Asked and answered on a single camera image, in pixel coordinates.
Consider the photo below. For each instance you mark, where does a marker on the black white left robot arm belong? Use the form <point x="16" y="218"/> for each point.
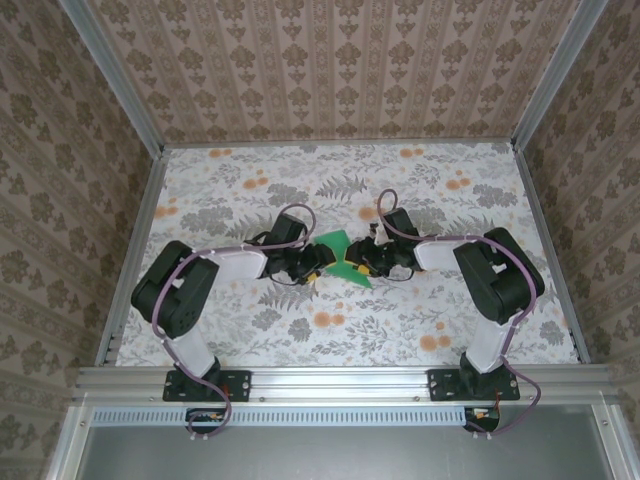
<point x="172" y="290"/>

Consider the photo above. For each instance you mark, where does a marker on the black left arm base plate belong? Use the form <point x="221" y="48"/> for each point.
<point x="240" y="385"/>

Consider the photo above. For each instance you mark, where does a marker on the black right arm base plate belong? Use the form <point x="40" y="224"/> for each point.
<point x="442" y="385"/>

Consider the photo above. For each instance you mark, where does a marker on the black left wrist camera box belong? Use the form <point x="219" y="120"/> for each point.
<point x="287" y="230"/>

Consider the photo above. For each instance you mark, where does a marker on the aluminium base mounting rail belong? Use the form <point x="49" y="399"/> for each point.
<point x="340" y="382"/>

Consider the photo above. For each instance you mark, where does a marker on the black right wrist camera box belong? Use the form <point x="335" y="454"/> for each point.
<point x="400" y="222"/>

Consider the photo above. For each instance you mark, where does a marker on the aluminium corner post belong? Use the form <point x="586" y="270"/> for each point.
<point x="557" y="75"/>
<point x="115" y="80"/>

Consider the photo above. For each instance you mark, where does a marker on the grey metal panel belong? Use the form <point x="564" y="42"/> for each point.
<point x="350" y="455"/>

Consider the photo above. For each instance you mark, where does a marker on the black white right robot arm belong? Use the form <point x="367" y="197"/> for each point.
<point x="500" y="280"/>

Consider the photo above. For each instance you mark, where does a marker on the aluminium side rail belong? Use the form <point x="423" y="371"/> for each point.
<point x="552" y="250"/>
<point x="135" y="250"/>

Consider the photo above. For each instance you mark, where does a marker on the floral patterned table cover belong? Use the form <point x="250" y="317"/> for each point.
<point x="400" y="320"/>

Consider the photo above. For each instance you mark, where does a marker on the green paper sheet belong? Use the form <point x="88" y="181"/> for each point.
<point x="340" y="239"/>

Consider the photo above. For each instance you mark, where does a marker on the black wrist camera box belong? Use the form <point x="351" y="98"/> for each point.
<point x="400" y="222"/>
<point x="287" y="230"/>

